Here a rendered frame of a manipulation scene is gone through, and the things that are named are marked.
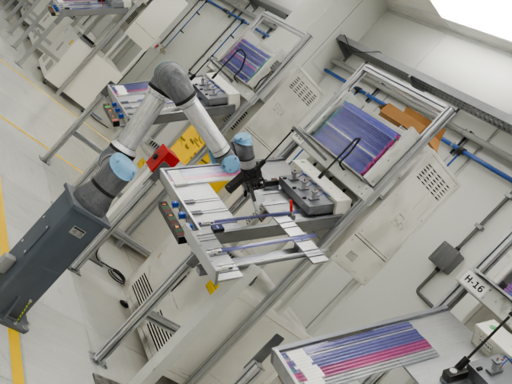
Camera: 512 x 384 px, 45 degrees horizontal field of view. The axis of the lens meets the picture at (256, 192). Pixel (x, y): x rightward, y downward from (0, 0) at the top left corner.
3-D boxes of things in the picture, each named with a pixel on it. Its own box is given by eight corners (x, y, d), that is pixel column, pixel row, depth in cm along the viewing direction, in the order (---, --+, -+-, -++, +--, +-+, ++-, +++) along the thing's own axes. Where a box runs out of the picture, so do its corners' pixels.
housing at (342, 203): (333, 227, 297) (337, 201, 291) (289, 183, 337) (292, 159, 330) (347, 225, 300) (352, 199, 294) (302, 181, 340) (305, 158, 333)
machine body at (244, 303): (142, 379, 290) (232, 284, 286) (113, 293, 347) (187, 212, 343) (232, 422, 328) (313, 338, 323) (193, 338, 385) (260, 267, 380)
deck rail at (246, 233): (200, 247, 269) (200, 235, 267) (199, 244, 271) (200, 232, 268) (342, 226, 296) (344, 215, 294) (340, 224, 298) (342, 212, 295)
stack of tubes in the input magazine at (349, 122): (360, 174, 291) (401, 132, 289) (311, 135, 332) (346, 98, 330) (374, 189, 298) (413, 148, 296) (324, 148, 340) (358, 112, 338)
